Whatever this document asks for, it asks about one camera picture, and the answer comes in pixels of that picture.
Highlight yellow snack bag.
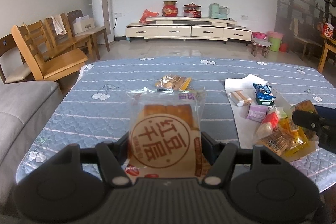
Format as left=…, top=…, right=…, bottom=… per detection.
left=278, top=118, right=311, bottom=161

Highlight purple snack packet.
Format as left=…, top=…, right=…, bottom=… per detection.
left=246, top=104, right=269, bottom=123

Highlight blue cookie packet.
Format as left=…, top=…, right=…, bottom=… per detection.
left=253, top=83, right=276, bottom=101

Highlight orange striped snack packet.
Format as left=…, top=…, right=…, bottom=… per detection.
left=228, top=90, right=252, bottom=107

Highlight red bean bread packet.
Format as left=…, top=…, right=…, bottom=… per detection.
left=125, top=88, right=210, bottom=181

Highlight yellow-edged cracker packet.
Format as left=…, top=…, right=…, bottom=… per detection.
left=155, top=75, right=191, bottom=91

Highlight clear bag round biscuits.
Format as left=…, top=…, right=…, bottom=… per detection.
left=257, top=130, right=292, bottom=156

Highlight dark green snack packet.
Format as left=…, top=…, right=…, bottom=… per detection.
left=256, top=97, right=274, bottom=106

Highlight wooden side table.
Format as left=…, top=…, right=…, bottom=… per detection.
left=317, top=34, right=336, bottom=73

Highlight blue quilted table cover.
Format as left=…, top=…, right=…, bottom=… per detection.
left=15, top=57, right=335, bottom=181

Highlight green bucket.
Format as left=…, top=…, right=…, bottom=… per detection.
left=266, top=31, right=284, bottom=52

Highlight small wooden stool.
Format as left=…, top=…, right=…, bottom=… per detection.
left=251, top=38, right=272, bottom=58

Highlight grey sofa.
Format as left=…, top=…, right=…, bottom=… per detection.
left=1, top=81, right=63, bottom=210

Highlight pink basin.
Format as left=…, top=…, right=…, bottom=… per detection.
left=252, top=32, right=267, bottom=40

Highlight near wooden chair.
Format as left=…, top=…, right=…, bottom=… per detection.
left=11, top=25, right=88, bottom=81

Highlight cream TV cabinet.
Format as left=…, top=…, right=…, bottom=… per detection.
left=126, top=16, right=252, bottom=43

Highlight mint green appliance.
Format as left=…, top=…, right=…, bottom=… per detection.
left=209, top=3, right=230, bottom=20

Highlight dark wooden chair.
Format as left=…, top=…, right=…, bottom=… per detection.
left=66, top=10, right=110, bottom=60

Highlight white towel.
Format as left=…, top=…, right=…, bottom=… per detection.
left=51, top=14, right=67, bottom=36

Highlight red gift box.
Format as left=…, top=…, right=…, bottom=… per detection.
left=183, top=3, right=202, bottom=18

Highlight white paper bag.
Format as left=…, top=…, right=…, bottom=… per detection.
left=73, top=15, right=95, bottom=35

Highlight red round jar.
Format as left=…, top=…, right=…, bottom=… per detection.
left=162, top=1, right=178, bottom=17

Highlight red plastic bag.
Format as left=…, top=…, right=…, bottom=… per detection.
left=139, top=9, right=159, bottom=24

